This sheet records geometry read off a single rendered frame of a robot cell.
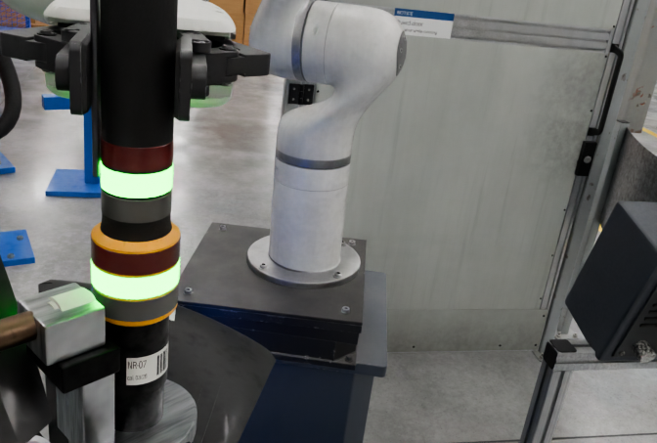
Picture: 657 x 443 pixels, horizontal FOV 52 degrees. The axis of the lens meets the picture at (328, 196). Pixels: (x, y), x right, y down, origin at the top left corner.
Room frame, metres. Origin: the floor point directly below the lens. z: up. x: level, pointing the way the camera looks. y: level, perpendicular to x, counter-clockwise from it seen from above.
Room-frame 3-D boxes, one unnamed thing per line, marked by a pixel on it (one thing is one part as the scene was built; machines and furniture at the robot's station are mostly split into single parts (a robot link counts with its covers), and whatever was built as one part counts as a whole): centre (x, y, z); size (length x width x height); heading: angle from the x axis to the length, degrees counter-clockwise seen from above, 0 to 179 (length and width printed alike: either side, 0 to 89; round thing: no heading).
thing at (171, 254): (0.30, 0.09, 1.38); 0.04 x 0.04 x 0.01
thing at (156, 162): (0.30, 0.09, 1.43); 0.03 x 0.03 x 0.01
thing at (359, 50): (1.01, 0.00, 1.32); 0.19 x 0.12 x 0.24; 77
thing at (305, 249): (1.02, 0.03, 1.10); 0.19 x 0.19 x 0.18
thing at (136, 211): (0.30, 0.09, 1.40); 0.03 x 0.03 x 0.01
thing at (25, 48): (0.36, 0.15, 1.46); 0.08 x 0.06 x 0.01; 134
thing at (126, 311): (0.30, 0.09, 1.35); 0.04 x 0.04 x 0.01
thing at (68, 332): (0.30, 0.10, 1.31); 0.09 x 0.07 x 0.10; 139
